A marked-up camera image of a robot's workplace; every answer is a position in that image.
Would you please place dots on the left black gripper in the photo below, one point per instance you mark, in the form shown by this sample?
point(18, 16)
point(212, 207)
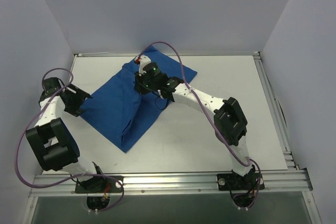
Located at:
point(77, 99)

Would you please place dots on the aluminium front rail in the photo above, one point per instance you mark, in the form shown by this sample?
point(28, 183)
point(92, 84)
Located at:
point(178, 183)

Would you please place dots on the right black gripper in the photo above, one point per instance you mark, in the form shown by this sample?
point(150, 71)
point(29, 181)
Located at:
point(142, 85)

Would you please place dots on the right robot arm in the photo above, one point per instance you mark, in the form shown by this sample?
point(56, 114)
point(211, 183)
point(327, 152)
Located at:
point(225, 116)

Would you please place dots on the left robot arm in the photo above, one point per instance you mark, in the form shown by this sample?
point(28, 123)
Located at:
point(51, 141)

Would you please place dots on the aluminium rail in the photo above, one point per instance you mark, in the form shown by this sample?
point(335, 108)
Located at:
point(184, 53)
point(276, 113)
point(178, 183)

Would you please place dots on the blue surgical wrap cloth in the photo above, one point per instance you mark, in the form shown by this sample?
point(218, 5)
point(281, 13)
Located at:
point(118, 112)

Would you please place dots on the aluminium right rail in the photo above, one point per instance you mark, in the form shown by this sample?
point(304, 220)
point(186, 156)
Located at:
point(276, 113)

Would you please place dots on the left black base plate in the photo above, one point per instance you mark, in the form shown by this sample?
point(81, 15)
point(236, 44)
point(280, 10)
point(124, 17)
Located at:
point(111, 184)

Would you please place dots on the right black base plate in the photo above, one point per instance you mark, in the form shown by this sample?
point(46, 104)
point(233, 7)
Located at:
point(235, 182)

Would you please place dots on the aluminium back rail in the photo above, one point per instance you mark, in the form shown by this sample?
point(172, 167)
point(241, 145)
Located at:
point(184, 53)

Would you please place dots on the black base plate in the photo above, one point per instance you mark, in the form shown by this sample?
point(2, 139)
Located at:
point(235, 182)
point(111, 184)

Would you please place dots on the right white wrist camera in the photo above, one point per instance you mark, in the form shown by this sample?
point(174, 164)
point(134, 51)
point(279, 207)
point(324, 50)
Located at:
point(142, 61)

